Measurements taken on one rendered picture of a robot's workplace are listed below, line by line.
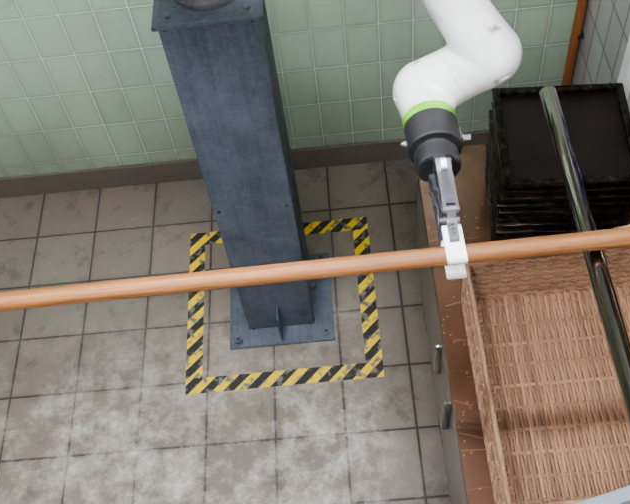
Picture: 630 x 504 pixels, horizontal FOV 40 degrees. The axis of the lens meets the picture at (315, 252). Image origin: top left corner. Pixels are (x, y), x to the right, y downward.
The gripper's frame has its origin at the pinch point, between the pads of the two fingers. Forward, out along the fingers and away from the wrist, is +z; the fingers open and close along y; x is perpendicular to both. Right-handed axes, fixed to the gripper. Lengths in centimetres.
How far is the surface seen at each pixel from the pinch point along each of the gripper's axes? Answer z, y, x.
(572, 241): 1.1, -1.3, -17.5
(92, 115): -124, 85, 93
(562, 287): -27, 59, -31
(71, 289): 0, -1, 59
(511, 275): -28, 52, -19
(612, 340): 16.2, 2.6, -20.4
